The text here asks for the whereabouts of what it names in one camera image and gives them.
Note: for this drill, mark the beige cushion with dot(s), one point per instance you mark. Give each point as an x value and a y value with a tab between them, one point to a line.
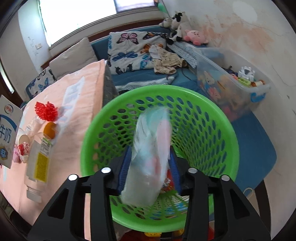
73	59

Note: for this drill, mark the black white cow plush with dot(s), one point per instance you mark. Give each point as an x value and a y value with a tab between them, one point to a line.
178	25

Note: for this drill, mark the blue white milk carton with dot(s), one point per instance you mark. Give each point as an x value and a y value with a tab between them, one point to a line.
10	119

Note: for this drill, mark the blue sofa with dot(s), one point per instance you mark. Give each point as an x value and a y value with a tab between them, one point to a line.
249	148

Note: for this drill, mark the beige patterned crumpled garment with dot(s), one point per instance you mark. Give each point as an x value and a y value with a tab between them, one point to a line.
165	62

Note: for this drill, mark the pastel plastic bag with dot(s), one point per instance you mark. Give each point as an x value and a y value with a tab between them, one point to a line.
150	158

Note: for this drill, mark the red white wrapper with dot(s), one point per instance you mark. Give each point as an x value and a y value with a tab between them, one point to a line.
21	149

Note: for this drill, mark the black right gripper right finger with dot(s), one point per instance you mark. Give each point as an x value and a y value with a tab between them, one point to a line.
234	216

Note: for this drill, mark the butterfly print pillow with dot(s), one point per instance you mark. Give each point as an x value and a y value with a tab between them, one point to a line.
129	51
40	83

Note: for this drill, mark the butterfly print pillow right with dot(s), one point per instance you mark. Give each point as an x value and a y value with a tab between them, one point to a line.
129	51

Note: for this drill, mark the clear plastic bottle yellow label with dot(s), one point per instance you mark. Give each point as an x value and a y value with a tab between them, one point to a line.
37	169

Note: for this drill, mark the clear plastic toy bin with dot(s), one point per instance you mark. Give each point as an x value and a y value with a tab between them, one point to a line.
230	81

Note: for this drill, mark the patterned grey white cloth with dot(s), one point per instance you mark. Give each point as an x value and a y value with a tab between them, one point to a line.
186	51

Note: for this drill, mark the colourful pinwheel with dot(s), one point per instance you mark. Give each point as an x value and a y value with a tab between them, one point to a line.
161	6

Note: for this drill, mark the white knitted blanket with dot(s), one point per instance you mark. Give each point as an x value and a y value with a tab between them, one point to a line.
134	85

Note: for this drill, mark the butterfly print pillow left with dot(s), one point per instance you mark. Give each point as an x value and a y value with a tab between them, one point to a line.
40	83

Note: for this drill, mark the pink round plush toy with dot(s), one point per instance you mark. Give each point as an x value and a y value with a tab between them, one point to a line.
196	37

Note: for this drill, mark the peach hello tablecloth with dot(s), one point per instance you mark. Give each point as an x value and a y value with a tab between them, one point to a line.
79	96

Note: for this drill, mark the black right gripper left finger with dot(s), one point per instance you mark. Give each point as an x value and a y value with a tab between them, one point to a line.
63	216

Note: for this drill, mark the green plastic mesh basket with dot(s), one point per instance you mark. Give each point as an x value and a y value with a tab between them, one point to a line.
170	209

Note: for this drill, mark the red foam fruit net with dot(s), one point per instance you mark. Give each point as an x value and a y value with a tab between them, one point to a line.
46	112

